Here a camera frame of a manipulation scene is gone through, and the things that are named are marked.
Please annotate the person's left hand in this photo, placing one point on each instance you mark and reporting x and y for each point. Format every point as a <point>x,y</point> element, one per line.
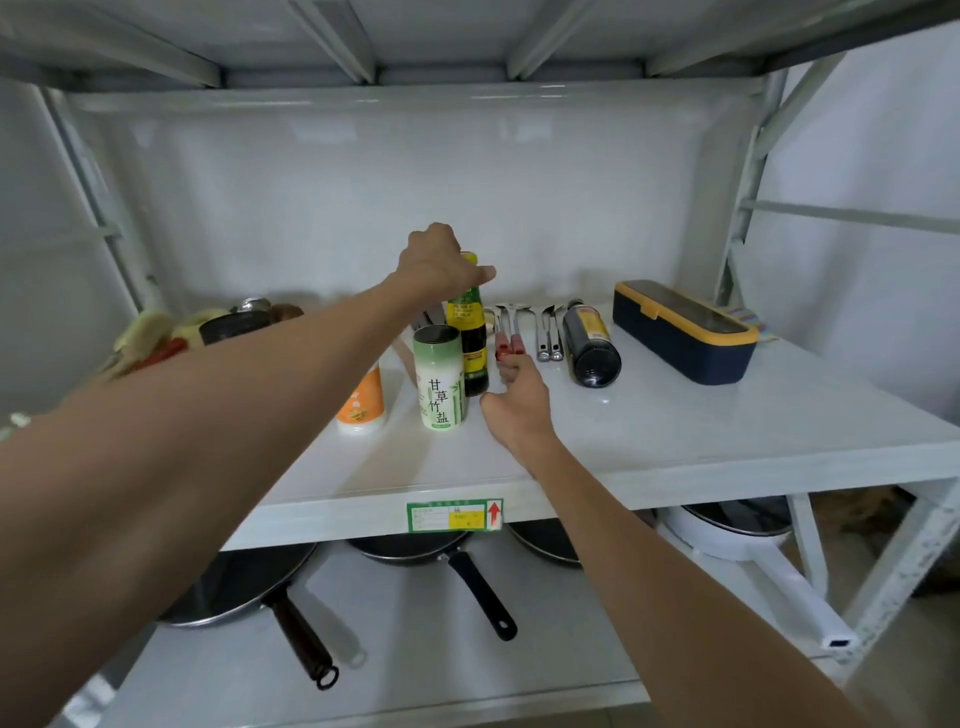
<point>435,262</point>

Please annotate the white metal shelf rack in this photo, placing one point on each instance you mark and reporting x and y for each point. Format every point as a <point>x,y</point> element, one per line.
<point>600,484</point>

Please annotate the person's right forearm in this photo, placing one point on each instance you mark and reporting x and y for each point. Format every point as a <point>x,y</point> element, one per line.
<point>660,585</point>

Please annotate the dark bottle with yellow label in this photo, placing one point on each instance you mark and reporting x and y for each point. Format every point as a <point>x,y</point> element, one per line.
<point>591,349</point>

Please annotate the red toy vegetable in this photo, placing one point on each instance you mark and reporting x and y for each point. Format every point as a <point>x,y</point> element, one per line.
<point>166,351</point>

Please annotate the green and yellow sticker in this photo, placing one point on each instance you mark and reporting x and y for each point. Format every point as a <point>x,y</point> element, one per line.
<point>454,516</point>

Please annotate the person's right thumb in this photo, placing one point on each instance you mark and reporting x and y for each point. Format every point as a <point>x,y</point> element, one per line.
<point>490,406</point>

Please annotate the striped cloth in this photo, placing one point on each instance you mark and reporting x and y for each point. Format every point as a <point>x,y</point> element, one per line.
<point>757,322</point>

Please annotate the orange and white seasoning bottle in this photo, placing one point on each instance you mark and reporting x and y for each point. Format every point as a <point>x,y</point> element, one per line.
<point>362,405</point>

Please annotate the navy box with yellow rim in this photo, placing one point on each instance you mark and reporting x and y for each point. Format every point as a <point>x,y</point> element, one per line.
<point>686,337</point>

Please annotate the steel spoon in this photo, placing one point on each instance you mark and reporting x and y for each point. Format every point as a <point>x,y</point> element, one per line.
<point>543,341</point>
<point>557,341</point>

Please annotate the black pot with lid knob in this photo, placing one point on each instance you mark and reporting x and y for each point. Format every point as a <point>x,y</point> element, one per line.
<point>232,324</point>

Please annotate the dark sauce bottle yellow cap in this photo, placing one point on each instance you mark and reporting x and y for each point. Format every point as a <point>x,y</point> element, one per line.
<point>474,345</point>

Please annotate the person's right hand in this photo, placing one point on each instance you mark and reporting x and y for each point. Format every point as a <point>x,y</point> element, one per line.
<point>523,412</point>

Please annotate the pale yellow toy vegetables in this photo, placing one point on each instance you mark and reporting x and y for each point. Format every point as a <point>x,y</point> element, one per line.
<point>146,330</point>

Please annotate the green and white salt canister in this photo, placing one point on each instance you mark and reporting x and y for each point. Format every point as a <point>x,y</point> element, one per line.
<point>439,379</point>

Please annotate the dark frying pan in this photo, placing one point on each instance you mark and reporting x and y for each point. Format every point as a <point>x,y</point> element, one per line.
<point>547,541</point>

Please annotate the person's left thumb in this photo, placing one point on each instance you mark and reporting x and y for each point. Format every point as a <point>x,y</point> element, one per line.
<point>477,275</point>

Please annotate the person's left forearm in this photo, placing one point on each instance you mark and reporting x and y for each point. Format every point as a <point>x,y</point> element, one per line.
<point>225,427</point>

